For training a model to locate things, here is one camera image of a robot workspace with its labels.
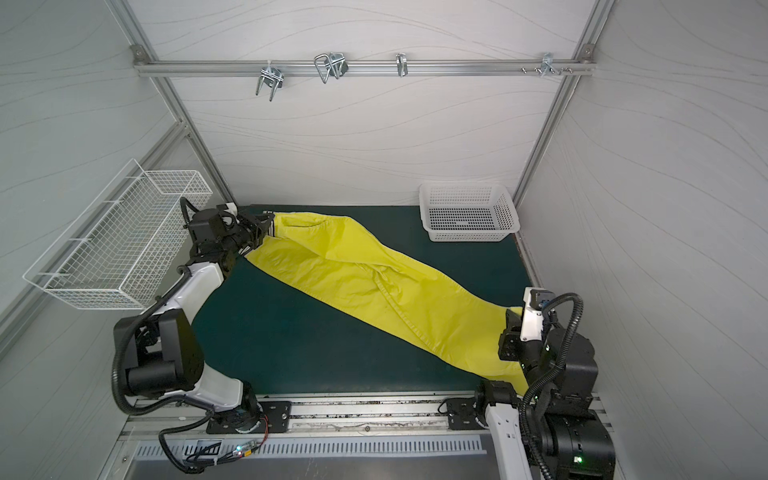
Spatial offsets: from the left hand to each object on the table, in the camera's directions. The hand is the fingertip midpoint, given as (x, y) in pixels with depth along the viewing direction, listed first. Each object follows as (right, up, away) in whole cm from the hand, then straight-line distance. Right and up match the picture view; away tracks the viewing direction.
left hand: (275, 213), depth 84 cm
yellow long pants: (+15, -9, +15) cm, 23 cm away
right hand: (+60, -22, -25) cm, 68 cm away
